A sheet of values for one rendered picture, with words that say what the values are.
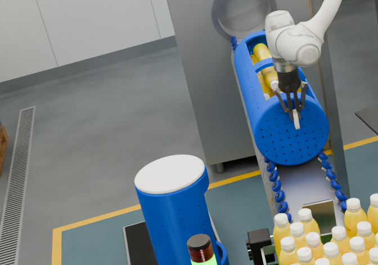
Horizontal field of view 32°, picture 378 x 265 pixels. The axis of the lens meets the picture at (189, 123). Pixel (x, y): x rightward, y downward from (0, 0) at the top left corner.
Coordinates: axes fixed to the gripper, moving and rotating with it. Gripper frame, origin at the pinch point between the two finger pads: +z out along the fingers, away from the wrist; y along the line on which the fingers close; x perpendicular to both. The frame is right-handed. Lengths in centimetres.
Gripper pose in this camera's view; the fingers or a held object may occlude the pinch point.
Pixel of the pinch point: (296, 119)
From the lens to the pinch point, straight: 248.5
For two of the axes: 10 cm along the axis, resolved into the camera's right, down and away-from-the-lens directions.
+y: 9.7, -2.2, -0.6
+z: 2.2, 8.8, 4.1
